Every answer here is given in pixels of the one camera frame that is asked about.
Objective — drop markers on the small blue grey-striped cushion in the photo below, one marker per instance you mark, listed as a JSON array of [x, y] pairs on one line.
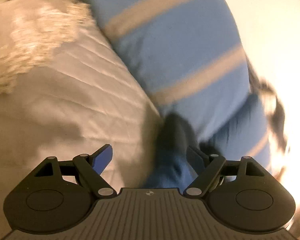
[[180, 62]]

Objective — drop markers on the grey quilted bedspread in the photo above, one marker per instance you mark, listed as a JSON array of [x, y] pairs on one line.
[[72, 110]]

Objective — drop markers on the blue and navy fleece jacket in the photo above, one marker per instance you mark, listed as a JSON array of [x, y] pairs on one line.
[[172, 160]]

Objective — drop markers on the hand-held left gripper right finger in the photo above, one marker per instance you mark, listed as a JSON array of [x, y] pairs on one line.
[[195, 158]]

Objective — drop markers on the cream lace blanket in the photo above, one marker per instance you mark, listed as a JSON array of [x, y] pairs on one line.
[[37, 40]]

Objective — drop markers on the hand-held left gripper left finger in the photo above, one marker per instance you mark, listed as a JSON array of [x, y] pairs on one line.
[[102, 158]]

